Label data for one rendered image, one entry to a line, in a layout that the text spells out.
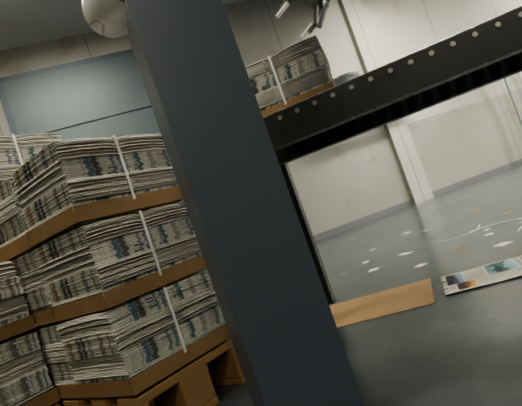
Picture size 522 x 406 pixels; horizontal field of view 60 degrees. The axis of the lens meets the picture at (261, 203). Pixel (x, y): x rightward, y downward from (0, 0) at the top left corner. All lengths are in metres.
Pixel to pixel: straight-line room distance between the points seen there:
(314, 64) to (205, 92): 0.80
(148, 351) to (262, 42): 5.47
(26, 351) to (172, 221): 0.58
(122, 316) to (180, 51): 0.68
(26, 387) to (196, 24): 1.12
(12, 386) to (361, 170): 5.35
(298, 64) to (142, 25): 0.83
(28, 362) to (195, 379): 0.51
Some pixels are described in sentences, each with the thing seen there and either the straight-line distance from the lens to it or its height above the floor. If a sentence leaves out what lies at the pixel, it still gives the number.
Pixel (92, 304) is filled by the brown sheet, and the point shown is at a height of 0.40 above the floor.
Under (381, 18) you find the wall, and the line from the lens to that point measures 7.26.
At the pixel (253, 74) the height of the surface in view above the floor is 0.99.
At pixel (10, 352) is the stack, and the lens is 1.56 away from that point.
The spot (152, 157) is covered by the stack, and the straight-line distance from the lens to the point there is 1.43.
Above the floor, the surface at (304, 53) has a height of 0.99.
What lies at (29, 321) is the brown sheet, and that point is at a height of 0.40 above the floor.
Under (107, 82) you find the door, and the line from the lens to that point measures 5.91.
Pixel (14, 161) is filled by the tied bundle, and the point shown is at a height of 0.96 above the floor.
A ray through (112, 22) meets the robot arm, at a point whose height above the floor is 1.08.
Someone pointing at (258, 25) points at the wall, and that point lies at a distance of 6.50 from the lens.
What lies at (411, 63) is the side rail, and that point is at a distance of 1.56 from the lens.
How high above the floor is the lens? 0.45
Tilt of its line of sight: 2 degrees up
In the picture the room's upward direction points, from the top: 19 degrees counter-clockwise
